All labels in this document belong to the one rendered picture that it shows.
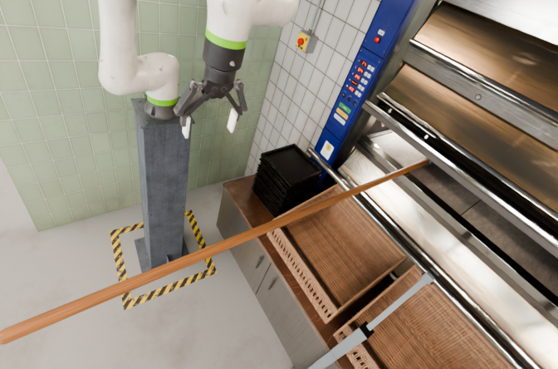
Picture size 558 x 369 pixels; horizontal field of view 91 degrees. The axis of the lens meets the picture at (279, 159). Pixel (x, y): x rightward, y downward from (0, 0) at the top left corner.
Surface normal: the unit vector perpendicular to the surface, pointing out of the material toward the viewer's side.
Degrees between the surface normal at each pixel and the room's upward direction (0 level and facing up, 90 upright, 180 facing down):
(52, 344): 0
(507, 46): 70
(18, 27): 90
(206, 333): 0
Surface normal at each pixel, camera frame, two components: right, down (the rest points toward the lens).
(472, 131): -0.66, -0.06
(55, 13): 0.55, 0.65
